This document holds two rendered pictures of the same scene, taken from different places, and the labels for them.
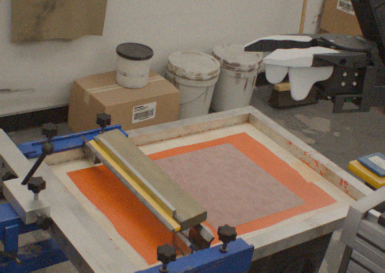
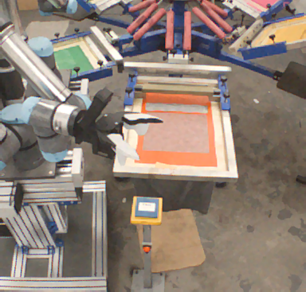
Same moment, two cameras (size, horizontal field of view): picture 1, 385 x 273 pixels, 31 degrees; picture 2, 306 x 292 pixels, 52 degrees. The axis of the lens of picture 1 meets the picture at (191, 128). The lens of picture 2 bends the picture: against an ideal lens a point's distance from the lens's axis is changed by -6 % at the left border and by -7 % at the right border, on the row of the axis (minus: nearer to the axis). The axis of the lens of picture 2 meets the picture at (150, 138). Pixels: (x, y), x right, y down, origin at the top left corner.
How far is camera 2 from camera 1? 2.70 m
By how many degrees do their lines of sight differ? 96
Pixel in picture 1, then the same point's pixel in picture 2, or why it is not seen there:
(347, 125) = not seen: outside the picture
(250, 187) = (166, 138)
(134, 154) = (190, 88)
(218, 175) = (182, 132)
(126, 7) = not seen: outside the picture
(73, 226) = (161, 65)
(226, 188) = (171, 129)
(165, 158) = (206, 122)
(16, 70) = not seen: outside the picture
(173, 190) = (160, 87)
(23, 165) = (202, 68)
